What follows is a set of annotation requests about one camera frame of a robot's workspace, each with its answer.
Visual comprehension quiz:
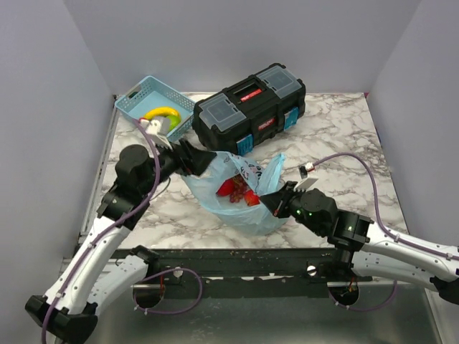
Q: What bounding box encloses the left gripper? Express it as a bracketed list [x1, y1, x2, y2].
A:
[140, 135, 217, 194]

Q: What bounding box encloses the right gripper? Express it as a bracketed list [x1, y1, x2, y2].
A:
[260, 180, 324, 236]

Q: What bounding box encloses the light blue plastic bag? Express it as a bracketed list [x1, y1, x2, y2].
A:
[183, 151, 287, 235]

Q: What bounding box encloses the green fake apple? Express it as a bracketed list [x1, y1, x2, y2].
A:
[166, 115, 181, 131]

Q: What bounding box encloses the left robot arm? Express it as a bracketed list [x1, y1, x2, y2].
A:
[25, 140, 217, 343]

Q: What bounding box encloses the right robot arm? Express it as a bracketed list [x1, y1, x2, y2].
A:
[260, 182, 458, 304]

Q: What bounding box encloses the red fake fruit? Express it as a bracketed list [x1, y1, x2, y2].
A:
[216, 178, 235, 197]

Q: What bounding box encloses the yellow fake banana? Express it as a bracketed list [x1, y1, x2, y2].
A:
[143, 107, 181, 120]

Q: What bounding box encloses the black plastic toolbox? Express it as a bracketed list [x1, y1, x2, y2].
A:
[192, 63, 306, 156]

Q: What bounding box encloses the light blue plastic basket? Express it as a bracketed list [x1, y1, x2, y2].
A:
[115, 76, 195, 142]

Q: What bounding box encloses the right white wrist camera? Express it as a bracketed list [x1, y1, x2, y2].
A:
[294, 162, 318, 191]

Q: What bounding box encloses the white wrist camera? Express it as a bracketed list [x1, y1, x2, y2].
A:
[140, 117, 171, 148]
[294, 162, 318, 191]

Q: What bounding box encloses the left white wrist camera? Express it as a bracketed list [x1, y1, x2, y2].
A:
[140, 117, 171, 148]

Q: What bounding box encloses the black mounting rail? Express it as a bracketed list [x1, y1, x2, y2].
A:
[113, 246, 357, 300]

